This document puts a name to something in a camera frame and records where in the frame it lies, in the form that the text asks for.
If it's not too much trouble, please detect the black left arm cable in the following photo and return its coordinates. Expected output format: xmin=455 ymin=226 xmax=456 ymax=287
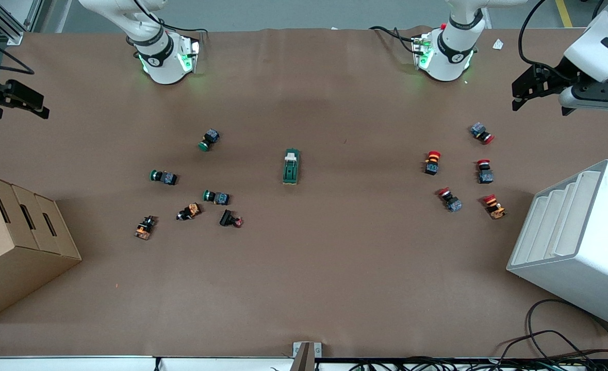
xmin=518 ymin=0 xmax=568 ymax=79

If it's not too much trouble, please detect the black switch red lamp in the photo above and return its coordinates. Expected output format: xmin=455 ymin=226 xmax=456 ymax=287
xmin=219 ymin=209 xmax=244 ymax=229

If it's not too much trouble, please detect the black right base cable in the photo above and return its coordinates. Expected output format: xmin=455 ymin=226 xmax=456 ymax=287
xmin=160 ymin=22 xmax=210 ymax=36

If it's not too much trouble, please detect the black button orange contact block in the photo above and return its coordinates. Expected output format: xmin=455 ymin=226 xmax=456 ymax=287
xmin=176 ymin=202 xmax=202 ymax=222
xmin=134 ymin=215 xmax=157 ymax=241

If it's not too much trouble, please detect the brown paper table cover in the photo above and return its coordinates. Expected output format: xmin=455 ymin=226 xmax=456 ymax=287
xmin=0 ymin=26 xmax=608 ymax=359

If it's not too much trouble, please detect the metal table bracket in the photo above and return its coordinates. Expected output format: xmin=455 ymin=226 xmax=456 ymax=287
xmin=291 ymin=341 xmax=323 ymax=371

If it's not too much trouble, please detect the white table edge rail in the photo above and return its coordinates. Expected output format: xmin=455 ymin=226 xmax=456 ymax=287
xmin=0 ymin=355 xmax=295 ymax=371

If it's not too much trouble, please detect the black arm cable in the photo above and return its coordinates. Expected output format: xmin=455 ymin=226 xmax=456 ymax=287
xmin=518 ymin=0 xmax=568 ymax=79
xmin=0 ymin=29 xmax=36 ymax=76

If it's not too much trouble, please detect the black base cable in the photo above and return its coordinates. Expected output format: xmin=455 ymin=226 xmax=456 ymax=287
xmin=160 ymin=22 xmax=210 ymax=36
xmin=369 ymin=25 xmax=419 ymax=48

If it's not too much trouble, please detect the green button grey contact block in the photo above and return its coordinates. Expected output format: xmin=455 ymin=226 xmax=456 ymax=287
xmin=150 ymin=168 xmax=178 ymax=187
xmin=198 ymin=128 xmax=221 ymax=153
xmin=202 ymin=189 xmax=231 ymax=206

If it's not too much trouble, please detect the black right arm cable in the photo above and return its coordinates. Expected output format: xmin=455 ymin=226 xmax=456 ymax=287
xmin=0 ymin=29 xmax=36 ymax=76

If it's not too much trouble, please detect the black cable bundle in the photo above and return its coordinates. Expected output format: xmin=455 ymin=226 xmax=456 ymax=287
xmin=349 ymin=355 xmax=608 ymax=371

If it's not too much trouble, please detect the brown cardboard box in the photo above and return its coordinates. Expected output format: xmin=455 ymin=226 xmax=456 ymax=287
xmin=0 ymin=172 xmax=83 ymax=324

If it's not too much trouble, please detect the red button grey contact block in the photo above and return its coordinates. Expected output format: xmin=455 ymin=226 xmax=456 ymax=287
xmin=436 ymin=187 xmax=464 ymax=213
xmin=470 ymin=122 xmax=496 ymax=146
xmin=476 ymin=159 xmax=495 ymax=185

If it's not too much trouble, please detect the black left base cable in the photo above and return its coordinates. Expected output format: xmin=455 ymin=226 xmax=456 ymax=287
xmin=369 ymin=25 xmax=419 ymax=48

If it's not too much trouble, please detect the black looped floor cable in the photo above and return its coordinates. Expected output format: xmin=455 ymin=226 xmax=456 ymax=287
xmin=499 ymin=298 xmax=608 ymax=362

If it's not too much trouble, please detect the white stepped storage bin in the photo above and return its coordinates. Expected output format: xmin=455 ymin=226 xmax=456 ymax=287
xmin=506 ymin=159 xmax=608 ymax=332

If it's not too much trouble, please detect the red button orange contact block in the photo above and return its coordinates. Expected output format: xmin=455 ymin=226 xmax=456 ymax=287
xmin=423 ymin=150 xmax=442 ymax=177
xmin=482 ymin=193 xmax=507 ymax=221

